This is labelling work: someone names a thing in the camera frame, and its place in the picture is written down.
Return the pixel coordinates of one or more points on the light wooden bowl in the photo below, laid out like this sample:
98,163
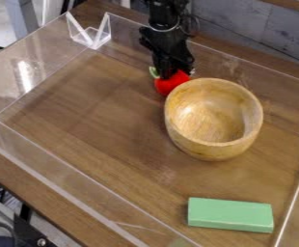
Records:
214,117

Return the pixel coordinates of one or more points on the black clamp under table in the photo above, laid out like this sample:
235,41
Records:
19,234

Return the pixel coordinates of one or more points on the red plush strawberry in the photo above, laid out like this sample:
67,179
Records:
166,85

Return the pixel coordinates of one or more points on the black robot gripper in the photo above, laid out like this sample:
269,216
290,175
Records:
170,50

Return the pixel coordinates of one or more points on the green rectangular block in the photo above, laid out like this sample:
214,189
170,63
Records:
230,215

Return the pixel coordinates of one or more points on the clear acrylic tray enclosure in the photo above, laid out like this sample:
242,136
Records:
85,149

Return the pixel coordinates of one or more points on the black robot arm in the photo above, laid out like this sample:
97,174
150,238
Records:
167,14

